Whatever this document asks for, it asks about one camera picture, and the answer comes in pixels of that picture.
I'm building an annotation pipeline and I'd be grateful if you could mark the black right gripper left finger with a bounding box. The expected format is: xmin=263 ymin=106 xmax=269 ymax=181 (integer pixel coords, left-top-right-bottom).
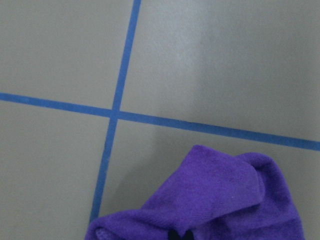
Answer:
xmin=167 ymin=229 xmax=179 ymax=240

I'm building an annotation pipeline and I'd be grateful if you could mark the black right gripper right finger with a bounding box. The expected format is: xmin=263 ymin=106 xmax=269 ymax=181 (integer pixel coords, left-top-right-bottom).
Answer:
xmin=182 ymin=230 xmax=193 ymax=240

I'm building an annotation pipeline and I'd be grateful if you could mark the purple microfiber towel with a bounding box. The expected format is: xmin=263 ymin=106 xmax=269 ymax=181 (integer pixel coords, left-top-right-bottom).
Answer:
xmin=85 ymin=145 xmax=305 ymax=240

